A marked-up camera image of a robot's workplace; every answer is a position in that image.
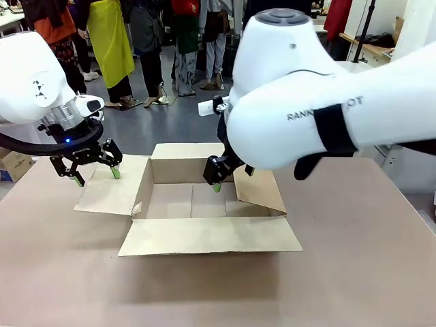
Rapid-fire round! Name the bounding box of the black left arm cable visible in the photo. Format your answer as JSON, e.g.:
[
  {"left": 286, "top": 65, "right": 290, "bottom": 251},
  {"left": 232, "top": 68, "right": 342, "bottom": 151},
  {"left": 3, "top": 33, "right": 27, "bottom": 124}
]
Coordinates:
[{"left": 0, "top": 122, "right": 105, "bottom": 157}]

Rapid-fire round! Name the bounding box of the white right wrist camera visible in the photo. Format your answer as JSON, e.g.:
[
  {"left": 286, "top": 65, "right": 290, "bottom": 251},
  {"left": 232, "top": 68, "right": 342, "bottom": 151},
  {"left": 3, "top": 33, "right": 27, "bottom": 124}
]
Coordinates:
[{"left": 198, "top": 96, "right": 230, "bottom": 117}]

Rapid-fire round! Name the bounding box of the black tripod pole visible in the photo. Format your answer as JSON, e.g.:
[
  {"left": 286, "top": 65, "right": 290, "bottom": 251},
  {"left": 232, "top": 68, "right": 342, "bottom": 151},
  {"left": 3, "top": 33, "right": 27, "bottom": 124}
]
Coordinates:
[{"left": 352, "top": 0, "right": 377, "bottom": 64}]

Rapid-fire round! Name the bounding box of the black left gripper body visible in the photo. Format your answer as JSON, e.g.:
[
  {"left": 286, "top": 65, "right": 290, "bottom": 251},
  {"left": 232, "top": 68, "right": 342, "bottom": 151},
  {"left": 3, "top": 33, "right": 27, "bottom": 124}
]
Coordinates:
[{"left": 37, "top": 119, "right": 104, "bottom": 164}]

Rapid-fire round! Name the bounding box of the small cardboard box with print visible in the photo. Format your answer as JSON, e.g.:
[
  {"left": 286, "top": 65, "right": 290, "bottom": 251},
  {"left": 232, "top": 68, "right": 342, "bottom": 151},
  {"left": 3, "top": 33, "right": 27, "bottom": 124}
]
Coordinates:
[{"left": 0, "top": 148, "right": 35, "bottom": 183}]

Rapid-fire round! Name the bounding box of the brown cardboard box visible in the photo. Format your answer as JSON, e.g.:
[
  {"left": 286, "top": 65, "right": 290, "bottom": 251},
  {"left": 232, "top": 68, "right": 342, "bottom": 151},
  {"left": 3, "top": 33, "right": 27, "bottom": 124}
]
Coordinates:
[{"left": 74, "top": 142, "right": 303, "bottom": 257}]

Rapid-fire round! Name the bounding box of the person in patterned trousers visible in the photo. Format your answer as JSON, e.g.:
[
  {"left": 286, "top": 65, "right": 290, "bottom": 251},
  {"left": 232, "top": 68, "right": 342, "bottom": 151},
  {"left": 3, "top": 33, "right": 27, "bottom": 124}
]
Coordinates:
[{"left": 170, "top": 0, "right": 202, "bottom": 97}]

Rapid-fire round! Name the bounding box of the red garment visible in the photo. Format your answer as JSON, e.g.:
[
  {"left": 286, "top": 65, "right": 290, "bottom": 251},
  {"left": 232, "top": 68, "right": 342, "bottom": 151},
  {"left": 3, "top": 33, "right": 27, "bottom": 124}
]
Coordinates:
[{"left": 323, "top": 0, "right": 354, "bottom": 33}]

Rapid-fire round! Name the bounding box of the black bag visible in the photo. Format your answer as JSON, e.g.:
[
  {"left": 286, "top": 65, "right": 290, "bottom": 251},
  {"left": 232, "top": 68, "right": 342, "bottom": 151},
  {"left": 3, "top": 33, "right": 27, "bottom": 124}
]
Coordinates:
[{"left": 356, "top": 33, "right": 396, "bottom": 48}]

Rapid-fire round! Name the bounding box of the person in dark grey clothes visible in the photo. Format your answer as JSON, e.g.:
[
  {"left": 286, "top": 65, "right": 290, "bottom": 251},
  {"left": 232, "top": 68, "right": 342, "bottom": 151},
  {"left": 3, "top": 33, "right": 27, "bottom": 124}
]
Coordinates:
[{"left": 129, "top": 0, "right": 171, "bottom": 108}]

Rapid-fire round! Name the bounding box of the person in orange top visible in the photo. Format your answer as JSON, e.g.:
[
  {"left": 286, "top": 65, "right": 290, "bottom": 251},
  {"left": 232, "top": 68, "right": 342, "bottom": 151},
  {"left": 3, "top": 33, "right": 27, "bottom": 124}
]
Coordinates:
[{"left": 25, "top": 0, "right": 88, "bottom": 95}]

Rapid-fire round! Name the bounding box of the black velcro strap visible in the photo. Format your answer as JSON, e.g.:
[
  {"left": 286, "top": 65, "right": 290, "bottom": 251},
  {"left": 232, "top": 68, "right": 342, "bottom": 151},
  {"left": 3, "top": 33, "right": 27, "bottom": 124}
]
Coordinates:
[{"left": 294, "top": 104, "right": 358, "bottom": 181}]

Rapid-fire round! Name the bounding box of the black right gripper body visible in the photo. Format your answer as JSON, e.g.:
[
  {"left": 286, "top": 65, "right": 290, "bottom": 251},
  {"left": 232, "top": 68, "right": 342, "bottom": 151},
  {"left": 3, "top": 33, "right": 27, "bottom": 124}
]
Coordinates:
[{"left": 217, "top": 113, "right": 247, "bottom": 173}]

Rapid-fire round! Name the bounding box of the person in grey trousers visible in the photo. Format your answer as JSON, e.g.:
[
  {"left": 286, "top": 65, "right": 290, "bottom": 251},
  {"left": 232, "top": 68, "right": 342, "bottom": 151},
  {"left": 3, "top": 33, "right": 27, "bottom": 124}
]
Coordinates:
[{"left": 199, "top": 0, "right": 236, "bottom": 91}]

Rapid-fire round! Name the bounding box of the small white table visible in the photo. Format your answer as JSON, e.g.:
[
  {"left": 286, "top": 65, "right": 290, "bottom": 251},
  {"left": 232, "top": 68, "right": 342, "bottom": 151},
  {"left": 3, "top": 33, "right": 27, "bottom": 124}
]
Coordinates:
[{"left": 0, "top": 12, "right": 27, "bottom": 39}]

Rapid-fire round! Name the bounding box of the wooden desk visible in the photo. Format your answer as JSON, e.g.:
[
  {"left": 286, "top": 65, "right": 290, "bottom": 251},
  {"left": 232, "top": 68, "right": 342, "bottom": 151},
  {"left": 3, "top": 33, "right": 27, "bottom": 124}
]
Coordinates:
[{"left": 339, "top": 32, "right": 396, "bottom": 64}]

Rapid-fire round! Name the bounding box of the person in yellow apron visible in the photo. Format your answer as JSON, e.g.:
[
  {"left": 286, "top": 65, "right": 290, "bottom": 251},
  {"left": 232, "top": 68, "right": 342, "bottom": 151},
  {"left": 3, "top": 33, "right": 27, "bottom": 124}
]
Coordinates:
[{"left": 76, "top": 0, "right": 142, "bottom": 110}]

